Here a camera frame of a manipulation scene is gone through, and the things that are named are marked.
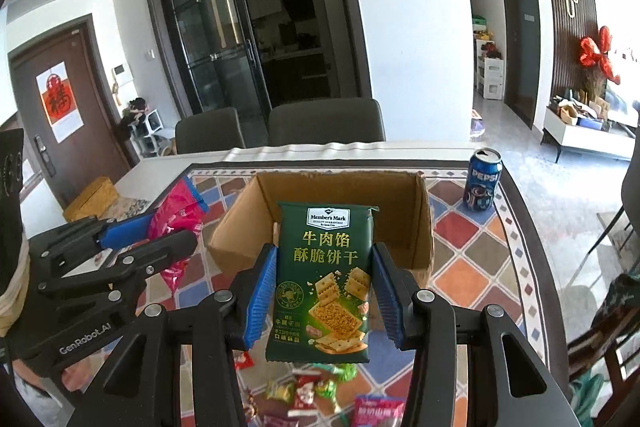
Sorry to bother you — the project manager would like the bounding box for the white shoe rack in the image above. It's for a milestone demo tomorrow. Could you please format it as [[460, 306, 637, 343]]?
[[120, 99, 177, 160]]

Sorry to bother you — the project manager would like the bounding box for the grey chair with black legs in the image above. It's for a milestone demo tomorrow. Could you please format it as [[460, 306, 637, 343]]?
[[585, 154, 640, 258]]

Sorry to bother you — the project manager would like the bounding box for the red and white door poster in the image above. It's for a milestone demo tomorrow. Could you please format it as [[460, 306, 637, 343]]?
[[36, 62, 83, 142]]

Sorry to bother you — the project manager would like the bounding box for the narrow dark grey dining chair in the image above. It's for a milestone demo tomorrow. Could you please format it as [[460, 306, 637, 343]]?
[[175, 107, 247, 155]]

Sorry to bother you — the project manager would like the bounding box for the yellow woven storage box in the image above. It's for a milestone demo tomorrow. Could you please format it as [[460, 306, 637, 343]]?
[[62, 177, 118, 223]]

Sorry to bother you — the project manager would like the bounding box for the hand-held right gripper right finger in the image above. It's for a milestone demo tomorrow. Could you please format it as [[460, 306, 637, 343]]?
[[372, 243, 583, 427]]

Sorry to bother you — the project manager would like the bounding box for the red balloon decoration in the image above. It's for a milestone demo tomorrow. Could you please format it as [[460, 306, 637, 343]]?
[[579, 26, 622, 85]]

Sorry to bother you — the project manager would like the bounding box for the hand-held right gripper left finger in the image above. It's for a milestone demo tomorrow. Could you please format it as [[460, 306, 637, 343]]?
[[65, 244, 278, 427]]

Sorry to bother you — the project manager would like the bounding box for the magenta small snack packet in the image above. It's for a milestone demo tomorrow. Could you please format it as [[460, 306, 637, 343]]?
[[355, 397, 406, 427]]

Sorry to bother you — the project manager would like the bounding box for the black door lock handle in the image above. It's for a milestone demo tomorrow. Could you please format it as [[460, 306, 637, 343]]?
[[34, 136, 56, 178]]

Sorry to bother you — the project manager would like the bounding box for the wooden chair with green cloth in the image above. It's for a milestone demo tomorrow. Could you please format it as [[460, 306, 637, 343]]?
[[565, 274, 640, 403]]

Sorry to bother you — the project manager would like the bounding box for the dark grey interior door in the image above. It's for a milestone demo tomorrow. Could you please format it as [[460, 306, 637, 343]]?
[[497, 0, 543, 128]]

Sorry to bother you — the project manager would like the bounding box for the white low cabinet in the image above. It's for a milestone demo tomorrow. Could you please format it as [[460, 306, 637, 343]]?
[[541, 107, 638, 162]]

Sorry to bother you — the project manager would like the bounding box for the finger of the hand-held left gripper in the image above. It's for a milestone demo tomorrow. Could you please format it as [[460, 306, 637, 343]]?
[[30, 211, 157, 269], [40, 229, 199, 304]]

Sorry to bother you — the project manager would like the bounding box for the blue soda can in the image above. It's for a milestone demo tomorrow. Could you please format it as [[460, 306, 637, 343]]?
[[464, 148, 502, 212]]

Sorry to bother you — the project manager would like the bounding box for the green cracker packet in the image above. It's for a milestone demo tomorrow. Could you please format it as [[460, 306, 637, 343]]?
[[265, 202, 379, 364]]

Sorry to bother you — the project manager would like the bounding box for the pink and blue snack bag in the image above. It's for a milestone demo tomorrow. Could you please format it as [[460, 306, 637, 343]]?
[[147, 177, 210, 295]]

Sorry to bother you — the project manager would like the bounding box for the pile of small candies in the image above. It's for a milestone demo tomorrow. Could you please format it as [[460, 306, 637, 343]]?
[[235, 349, 358, 427]]

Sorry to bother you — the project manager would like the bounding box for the white storage shelf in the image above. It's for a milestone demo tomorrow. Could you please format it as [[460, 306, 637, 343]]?
[[475, 37, 506, 100]]

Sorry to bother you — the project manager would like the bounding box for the brown entrance door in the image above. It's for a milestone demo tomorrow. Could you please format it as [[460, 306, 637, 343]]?
[[9, 19, 133, 208]]

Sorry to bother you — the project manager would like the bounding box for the wide dark grey dining chair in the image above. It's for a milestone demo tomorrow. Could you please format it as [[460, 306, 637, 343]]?
[[267, 98, 387, 146]]

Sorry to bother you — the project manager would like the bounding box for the brown cardboard box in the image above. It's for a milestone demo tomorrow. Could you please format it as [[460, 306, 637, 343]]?
[[206, 171, 435, 295]]

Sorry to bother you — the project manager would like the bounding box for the black framed glass sliding door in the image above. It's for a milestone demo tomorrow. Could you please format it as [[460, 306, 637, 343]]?
[[142, 0, 273, 120]]

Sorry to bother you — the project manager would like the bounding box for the clutter of boxes on cabinet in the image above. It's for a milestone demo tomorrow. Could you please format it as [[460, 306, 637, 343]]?
[[550, 89, 621, 128]]

